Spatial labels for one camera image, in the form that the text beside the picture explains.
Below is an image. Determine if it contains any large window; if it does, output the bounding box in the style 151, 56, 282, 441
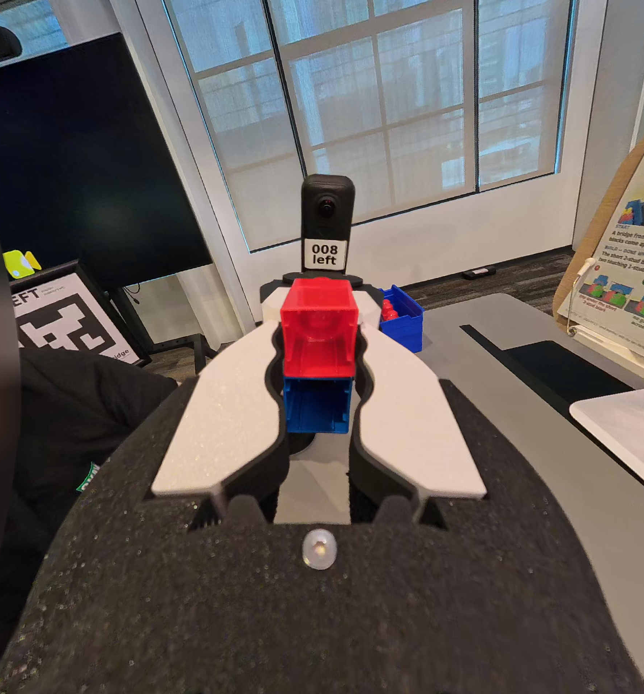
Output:
165, 0, 577, 253

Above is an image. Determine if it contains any framed marker sign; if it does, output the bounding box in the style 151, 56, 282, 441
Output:
10, 260, 152, 368

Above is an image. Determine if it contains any large black screen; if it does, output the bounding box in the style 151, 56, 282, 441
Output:
0, 33, 214, 288

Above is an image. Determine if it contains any wooden document stand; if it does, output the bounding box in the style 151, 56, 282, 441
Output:
552, 114, 644, 501

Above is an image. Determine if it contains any black screen stand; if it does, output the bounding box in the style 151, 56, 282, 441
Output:
107, 282, 219, 375

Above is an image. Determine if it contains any person's black shirt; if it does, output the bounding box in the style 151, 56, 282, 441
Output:
21, 350, 179, 543

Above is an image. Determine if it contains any blue plastic bin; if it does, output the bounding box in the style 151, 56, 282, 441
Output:
379, 284, 426, 354

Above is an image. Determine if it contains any blue one-stud block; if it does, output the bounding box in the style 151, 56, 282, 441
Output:
283, 374, 353, 436

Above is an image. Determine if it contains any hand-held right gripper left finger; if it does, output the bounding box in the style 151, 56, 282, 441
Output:
151, 321, 291, 514

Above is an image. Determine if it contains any printed instruction sheet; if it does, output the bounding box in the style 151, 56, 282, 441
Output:
558, 116, 644, 359

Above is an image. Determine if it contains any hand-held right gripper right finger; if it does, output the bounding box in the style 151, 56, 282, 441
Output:
348, 323, 489, 514

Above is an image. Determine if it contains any black rectangular desk patch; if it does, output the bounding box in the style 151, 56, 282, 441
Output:
503, 340, 636, 403

